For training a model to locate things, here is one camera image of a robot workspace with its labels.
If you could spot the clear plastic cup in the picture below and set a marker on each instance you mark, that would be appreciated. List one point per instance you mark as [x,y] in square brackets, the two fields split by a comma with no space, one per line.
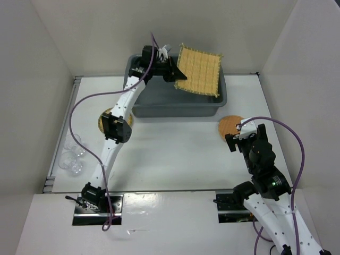
[72,146]
[70,162]

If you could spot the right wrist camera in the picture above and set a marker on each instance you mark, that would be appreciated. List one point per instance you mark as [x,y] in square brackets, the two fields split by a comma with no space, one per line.
[246,128]

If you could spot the round orange bamboo tray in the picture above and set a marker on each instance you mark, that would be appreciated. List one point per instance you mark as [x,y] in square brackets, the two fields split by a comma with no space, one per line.
[227,125]

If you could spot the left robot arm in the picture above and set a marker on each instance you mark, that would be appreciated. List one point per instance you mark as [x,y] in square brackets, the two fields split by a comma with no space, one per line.
[117,132]

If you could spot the grey plastic bin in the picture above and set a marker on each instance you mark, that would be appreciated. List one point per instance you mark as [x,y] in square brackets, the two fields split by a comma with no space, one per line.
[162,99]

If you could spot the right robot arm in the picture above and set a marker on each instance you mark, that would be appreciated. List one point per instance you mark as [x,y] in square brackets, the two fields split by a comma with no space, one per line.
[268,195]

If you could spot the square woven bamboo tray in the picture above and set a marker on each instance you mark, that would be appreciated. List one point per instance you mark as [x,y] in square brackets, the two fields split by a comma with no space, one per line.
[201,70]

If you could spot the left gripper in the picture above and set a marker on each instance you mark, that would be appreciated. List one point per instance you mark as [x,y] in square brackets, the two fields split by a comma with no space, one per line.
[173,73]

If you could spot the round green-rimmed bamboo tray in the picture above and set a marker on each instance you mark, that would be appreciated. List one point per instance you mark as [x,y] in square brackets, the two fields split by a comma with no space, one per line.
[100,122]

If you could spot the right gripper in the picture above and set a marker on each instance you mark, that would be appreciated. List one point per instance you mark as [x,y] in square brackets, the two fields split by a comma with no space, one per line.
[229,137]

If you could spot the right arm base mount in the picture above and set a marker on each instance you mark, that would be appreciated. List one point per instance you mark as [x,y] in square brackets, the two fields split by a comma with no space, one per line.
[229,211]

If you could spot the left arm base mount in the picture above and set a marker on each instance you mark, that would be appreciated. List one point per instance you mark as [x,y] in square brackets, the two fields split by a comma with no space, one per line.
[86,214]

